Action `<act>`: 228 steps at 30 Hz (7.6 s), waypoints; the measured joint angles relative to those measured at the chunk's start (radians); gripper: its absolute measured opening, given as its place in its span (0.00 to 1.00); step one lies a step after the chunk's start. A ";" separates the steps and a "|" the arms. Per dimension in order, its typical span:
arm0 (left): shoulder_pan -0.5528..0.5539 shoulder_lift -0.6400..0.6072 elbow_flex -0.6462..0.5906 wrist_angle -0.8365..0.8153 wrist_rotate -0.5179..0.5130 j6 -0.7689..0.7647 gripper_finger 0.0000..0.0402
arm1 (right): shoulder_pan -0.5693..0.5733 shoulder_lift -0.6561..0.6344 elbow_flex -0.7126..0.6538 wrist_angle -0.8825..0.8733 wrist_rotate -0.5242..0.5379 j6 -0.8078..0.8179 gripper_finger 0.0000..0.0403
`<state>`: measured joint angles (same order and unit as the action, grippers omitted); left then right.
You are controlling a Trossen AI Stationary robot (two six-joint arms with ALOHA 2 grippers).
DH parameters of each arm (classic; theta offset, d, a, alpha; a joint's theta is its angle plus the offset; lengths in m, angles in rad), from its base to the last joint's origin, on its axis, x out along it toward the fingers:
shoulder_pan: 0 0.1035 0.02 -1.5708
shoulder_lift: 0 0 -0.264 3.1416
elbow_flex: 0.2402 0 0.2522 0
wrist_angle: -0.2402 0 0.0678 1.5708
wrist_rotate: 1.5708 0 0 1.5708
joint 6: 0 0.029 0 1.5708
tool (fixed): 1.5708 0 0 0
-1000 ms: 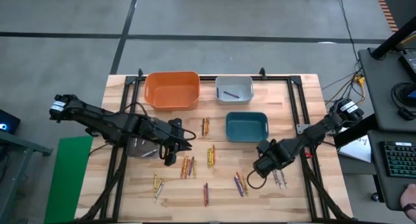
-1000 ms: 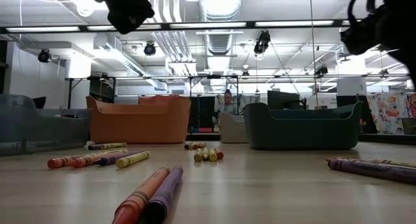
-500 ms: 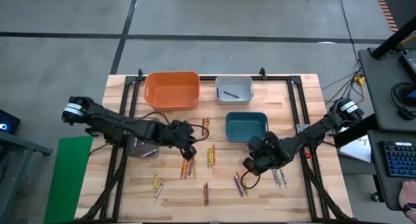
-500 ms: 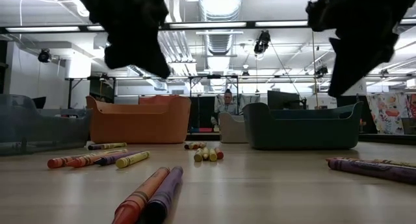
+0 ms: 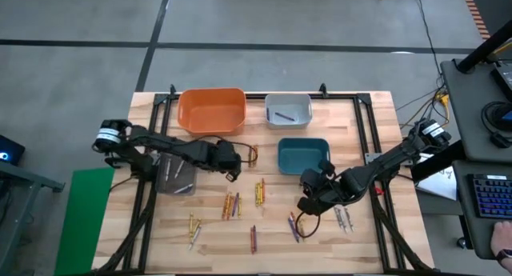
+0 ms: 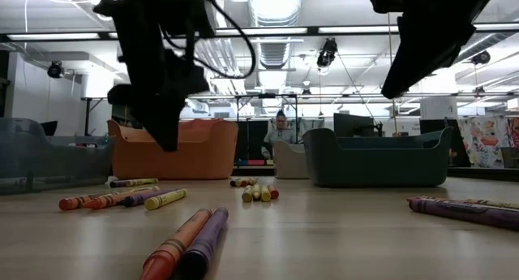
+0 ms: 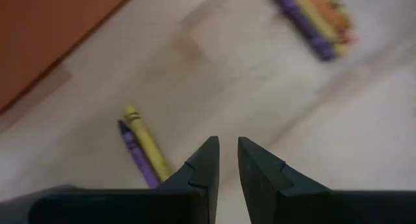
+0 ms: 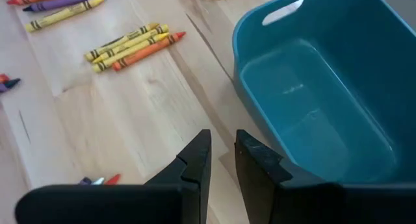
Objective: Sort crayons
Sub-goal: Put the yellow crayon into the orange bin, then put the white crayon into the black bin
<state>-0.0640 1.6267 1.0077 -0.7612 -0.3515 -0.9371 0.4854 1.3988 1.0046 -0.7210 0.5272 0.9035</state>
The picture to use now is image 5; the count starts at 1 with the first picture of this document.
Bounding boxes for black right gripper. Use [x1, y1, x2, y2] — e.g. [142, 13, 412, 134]
[296, 158, 363, 218]

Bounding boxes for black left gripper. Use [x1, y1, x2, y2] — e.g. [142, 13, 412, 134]
[207, 139, 243, 184]

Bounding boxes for teal plastic bin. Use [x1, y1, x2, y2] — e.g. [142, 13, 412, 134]
[277, 137, 332, 176]

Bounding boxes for orange plastic bin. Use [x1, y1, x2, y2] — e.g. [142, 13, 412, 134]
[177, 87, 247, 138]

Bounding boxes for white plastic bin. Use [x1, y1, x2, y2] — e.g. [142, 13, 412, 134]
[264, 93, 314, 130]

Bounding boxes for clear grey plastic bin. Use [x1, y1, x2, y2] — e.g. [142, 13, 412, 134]
[154, 152, 198, 197]

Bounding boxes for black desk beam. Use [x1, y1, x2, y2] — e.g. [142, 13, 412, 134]
[410, 139, 467, 183]

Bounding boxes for white paper sheet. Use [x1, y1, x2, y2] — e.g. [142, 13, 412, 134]
[414, 146, 458, 202]

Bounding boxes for grey desk with keyboard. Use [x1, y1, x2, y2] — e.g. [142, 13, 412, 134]
[453, 159, 512, 262]

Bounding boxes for grey desk with pole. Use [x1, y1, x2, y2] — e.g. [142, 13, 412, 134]
[440, 58, 512, 163]

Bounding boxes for backlit black keyboard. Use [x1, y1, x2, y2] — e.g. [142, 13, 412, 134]
[466, 173, 512, 220]

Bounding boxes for person's hand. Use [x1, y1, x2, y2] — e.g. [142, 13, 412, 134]
[490, 220, 512, 257]

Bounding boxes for black headphones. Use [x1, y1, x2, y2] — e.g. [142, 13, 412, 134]
[481, 101, 512, 150]

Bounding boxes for person's wristwatch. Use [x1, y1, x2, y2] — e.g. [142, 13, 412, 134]
[495, 248, 512, 265]

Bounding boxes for grey metal stand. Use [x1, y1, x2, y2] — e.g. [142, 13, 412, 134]
[0, 160, 66, 276]

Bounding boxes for black pole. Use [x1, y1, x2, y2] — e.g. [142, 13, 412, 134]
[456, 22, 512, 74]

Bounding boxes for black box with blue light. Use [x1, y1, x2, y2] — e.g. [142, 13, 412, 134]
[0, 134, 26, 166]

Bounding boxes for flat black device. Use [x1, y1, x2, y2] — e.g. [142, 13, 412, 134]
[490, 62, 512, 102]

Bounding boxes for hazard-striped floor mat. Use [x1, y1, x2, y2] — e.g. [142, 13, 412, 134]
[459, 0, 512, 42]

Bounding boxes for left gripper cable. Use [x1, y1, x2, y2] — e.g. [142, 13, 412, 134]
[186, 134, 258, 164]

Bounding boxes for black aluminium table frame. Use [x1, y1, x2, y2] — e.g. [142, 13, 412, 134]
[92, 92, 435, 275]

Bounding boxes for yellow cable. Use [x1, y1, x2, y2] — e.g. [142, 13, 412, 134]
[434, 87, 452, 134]

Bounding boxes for black floor cable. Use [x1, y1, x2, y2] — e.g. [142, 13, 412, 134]
[414, 0, 446, 87]

